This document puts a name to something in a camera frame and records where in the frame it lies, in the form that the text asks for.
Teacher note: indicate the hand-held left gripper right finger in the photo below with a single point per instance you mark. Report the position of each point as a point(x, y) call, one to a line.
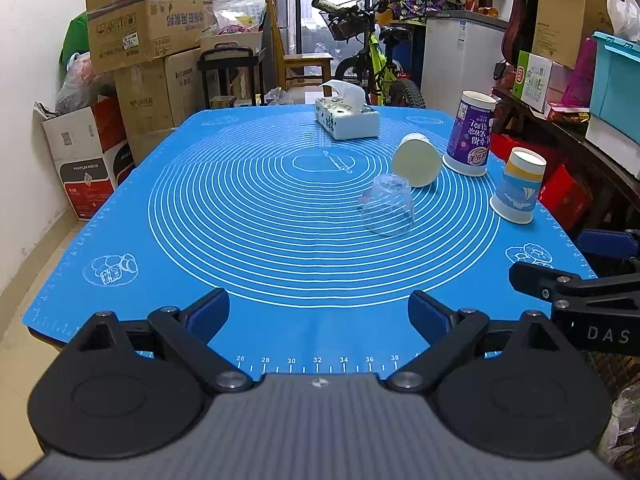
point(426, 316)

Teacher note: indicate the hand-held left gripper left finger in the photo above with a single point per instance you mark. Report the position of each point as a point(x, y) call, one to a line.
point(209, 314)

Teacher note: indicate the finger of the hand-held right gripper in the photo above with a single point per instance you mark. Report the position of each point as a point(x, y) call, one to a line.
point(535, 276)
point(605, 242)

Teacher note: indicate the blue and yellow paper cup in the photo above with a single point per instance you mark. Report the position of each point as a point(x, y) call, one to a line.
point(517, 190)

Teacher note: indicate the clear glass cup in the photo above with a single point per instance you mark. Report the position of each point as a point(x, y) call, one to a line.
point(387, 207)

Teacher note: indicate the cream paper cup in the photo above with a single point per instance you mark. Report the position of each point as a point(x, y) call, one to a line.
point(416, 162)

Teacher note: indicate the tall purple paper cup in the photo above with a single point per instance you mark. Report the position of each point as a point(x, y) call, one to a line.
point(469, 135)

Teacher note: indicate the dark wooden side table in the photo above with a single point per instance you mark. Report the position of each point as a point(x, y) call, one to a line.
point(600, 180)

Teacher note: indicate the blue silicone baking mat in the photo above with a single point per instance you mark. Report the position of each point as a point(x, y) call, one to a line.
point(250, 260)

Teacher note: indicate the white storage box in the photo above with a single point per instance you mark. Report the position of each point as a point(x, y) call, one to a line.
point(612, 145)

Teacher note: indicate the crumpled clear plastic bag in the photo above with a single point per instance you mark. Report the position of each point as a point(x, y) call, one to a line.
point(622, 430)

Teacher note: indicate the teal storage box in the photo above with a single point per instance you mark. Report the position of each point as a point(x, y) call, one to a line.
point(617, 80)

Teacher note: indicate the magenta bag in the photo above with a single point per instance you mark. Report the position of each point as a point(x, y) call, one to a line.
point(580, 75)

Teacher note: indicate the green and white carton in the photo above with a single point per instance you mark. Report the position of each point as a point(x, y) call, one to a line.
point(532, 80)

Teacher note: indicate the white and red cardboard box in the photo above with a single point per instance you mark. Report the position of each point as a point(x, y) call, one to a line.
point(85, 160)

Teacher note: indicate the white patterned tissue box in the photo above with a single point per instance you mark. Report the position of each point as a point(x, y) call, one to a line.
point(350, 122)

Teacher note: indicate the large plain cardboard box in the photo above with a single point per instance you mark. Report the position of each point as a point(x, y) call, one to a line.
point(155, 95)

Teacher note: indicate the white chest freezer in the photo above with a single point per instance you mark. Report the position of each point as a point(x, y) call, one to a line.
point(460, 60)

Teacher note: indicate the tall brown cardboard box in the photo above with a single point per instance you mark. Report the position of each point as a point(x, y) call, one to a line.
point(565, 15)

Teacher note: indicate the dark red instrument bag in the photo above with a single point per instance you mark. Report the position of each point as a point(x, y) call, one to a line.
point(520, 10)

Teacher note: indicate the green bicycle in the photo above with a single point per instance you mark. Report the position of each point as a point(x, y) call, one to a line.
point(376, 57)

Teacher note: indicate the red and white plastic bag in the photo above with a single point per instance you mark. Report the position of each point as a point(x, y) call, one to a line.
point(82, 82)

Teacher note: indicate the wooden chair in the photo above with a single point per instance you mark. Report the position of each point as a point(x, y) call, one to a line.
point(305, 61)

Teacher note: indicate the open brown cardboard box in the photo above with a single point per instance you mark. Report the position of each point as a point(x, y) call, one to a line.
point(145, 25)

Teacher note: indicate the clear plastic bags pile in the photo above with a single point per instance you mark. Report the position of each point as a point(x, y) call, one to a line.
point(240, 10)

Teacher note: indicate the green bag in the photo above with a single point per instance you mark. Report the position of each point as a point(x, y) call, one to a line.
point(75, 35)

